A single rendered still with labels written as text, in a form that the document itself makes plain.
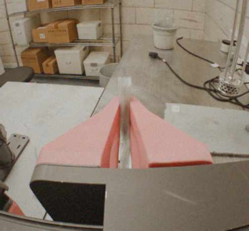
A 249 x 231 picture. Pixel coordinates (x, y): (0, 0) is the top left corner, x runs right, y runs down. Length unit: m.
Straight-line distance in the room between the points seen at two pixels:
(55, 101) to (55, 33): 1.79
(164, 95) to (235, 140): 0.29
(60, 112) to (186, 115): 0.40
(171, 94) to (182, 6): 1.86
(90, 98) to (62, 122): 0.14
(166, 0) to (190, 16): 0.35
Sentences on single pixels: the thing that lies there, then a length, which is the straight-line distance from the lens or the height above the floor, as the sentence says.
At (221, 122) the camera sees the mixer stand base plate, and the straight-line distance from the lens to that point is 0.64.
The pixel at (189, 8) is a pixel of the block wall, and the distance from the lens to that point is 2.51.
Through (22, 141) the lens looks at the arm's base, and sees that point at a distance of 0.60.
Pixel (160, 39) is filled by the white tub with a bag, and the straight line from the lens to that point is 1.10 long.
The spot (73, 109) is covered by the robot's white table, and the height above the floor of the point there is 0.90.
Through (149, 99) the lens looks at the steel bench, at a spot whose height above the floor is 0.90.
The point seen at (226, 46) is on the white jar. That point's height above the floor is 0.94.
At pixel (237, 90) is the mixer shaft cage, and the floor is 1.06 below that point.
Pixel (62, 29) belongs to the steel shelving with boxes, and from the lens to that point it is 2.41.
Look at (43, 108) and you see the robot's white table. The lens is 0.72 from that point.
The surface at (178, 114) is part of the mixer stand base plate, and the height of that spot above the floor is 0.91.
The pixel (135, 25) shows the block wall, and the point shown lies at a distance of 2.58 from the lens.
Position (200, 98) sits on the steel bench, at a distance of 0.74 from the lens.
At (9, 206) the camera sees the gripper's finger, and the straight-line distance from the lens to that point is 0.26.
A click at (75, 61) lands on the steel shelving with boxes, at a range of 2.51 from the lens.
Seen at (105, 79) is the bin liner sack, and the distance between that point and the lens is 1.84.
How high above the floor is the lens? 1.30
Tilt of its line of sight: 37 degrees down
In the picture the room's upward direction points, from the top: 1 degrees counter-clockwise
